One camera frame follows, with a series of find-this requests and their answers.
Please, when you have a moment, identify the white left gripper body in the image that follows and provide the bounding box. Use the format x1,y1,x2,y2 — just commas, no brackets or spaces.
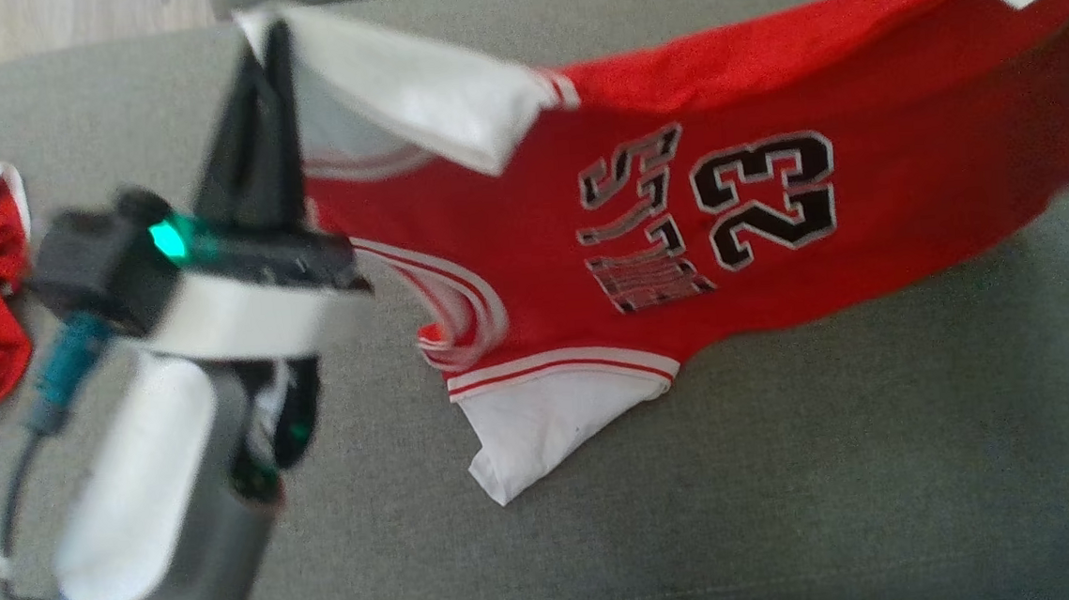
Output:
129,199,379,372

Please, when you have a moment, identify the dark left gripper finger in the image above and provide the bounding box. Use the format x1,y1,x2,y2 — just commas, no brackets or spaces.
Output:
183,45,291,233
265,21,311,230

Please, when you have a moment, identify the red jersey number 23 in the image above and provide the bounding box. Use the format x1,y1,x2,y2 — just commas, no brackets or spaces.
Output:
231,0,1069,525

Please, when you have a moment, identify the grey sofa seat cushion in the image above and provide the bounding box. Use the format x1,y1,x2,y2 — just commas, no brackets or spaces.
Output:
0,0,1069,600

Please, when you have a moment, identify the black left cable teal plug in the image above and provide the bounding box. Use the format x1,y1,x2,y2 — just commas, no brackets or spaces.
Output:
0,309,131,600

